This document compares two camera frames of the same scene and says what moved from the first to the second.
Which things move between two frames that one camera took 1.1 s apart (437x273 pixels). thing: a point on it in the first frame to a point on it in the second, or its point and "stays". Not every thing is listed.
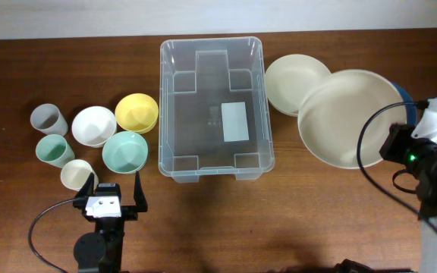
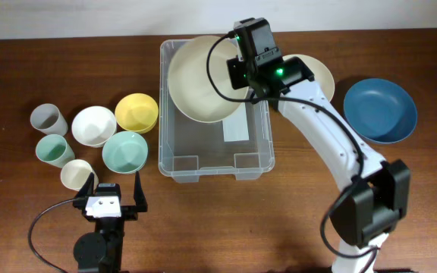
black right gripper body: (418, 155) to (240, 71)
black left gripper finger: (86, 190) stays
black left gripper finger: (139, 199) stays
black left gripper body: (117, 224) stays
